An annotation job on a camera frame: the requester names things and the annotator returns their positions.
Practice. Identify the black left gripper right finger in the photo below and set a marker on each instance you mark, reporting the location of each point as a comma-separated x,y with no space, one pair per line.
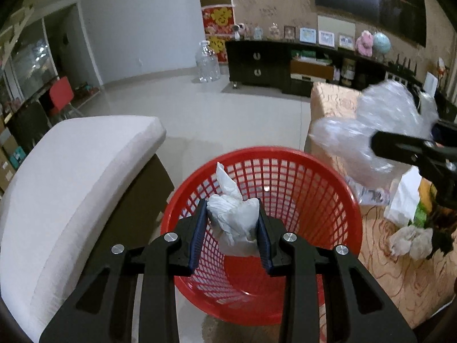
328,293

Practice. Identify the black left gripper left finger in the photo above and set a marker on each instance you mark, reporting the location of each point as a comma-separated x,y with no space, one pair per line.
100,309

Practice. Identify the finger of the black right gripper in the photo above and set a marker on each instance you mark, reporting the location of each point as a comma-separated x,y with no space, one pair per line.
410,150

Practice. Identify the clear plastic bag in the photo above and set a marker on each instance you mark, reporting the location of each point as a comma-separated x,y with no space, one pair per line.
387,107

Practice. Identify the white tissue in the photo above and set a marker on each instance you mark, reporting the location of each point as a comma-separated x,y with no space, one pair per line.
233,219

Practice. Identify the bright green wrapper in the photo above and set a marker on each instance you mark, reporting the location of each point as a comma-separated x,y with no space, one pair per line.
421,215

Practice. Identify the printed paper scrap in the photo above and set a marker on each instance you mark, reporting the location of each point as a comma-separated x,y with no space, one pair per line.
367,196

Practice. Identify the white router box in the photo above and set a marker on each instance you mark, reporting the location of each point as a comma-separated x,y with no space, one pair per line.
430,84

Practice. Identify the crumpled white tissue ball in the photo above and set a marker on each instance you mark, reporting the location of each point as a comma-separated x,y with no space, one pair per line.
413,241

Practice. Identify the light blue globe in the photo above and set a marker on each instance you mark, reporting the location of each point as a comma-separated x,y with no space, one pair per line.
381,43

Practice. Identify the red plastic mesh basket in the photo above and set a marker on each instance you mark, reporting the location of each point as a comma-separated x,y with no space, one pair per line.
297,194

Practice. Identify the pink plush toy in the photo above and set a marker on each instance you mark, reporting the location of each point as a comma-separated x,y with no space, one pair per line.
364,44

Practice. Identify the framed picture right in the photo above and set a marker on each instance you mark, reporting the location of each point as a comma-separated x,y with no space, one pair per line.
346,42

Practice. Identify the framed picture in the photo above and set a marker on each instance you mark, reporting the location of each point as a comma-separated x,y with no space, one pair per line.
308,35
346,42
326,39

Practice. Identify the white cushioned sofa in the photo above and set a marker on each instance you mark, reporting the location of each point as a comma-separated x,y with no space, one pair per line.
89,184

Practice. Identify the framed picture middle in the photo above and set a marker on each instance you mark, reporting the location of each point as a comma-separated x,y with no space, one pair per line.
326,39

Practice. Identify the black tv cabinet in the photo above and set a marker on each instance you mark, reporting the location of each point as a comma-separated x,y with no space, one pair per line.
293,67

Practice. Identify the framed picture left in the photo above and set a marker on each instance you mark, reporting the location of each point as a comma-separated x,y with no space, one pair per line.
308,35

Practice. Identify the large clear water jug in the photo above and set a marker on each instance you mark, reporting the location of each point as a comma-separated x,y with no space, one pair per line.
207,63

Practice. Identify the red chair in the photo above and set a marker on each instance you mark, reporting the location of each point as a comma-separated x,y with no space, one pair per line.
61,96

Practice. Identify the red festive door poster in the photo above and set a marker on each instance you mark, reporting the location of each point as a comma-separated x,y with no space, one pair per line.
218,21

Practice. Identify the small dark photo frame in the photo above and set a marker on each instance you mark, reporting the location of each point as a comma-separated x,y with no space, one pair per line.
289,33

